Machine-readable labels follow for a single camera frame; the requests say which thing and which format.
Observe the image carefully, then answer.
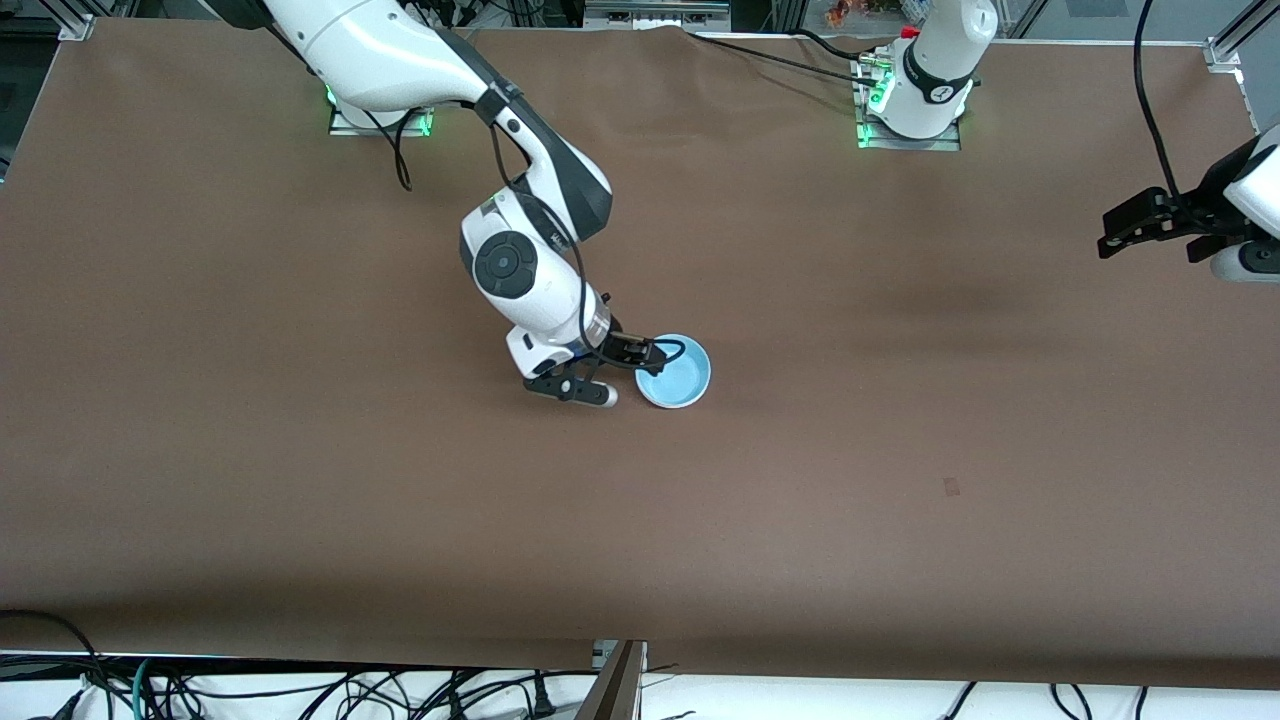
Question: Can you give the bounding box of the light blue bowl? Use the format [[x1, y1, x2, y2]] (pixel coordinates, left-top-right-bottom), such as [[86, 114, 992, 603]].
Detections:
[[635, 333, 713, 411]]

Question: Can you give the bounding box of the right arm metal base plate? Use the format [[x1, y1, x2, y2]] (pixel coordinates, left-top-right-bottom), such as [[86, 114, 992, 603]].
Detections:
[[326, 85, 435, 138]]

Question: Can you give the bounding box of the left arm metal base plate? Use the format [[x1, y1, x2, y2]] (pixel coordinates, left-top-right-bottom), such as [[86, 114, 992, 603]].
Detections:
[[853, 48, 965, 153]]

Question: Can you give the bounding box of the black looped floor cable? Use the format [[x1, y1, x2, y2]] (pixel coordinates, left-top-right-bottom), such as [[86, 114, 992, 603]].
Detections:
[[0, 608, 111, 720]]

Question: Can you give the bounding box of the short black base cable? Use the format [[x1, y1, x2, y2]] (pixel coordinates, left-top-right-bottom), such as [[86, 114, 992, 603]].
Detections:
[[795, 28, 893, 63]]

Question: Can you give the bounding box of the brown table cover sheet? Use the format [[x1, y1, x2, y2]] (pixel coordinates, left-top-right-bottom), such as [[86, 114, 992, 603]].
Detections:
[[0, 18, 1280, 691]]

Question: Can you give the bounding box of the green cable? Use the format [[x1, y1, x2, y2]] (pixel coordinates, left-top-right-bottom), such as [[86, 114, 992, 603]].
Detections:
[[132, 657, 163, 720]]

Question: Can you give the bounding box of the long black base cable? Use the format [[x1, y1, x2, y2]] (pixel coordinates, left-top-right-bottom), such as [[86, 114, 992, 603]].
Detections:
[[685, 32, 883, 89]]

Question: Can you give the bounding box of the grey power strip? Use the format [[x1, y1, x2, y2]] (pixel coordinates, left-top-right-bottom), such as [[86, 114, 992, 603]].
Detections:
[[584, 0, 732, 28]]

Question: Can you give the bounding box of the aluminium table frame post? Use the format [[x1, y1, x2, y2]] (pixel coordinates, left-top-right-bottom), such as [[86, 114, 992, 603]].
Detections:
[[575, 640, 649, 720]]

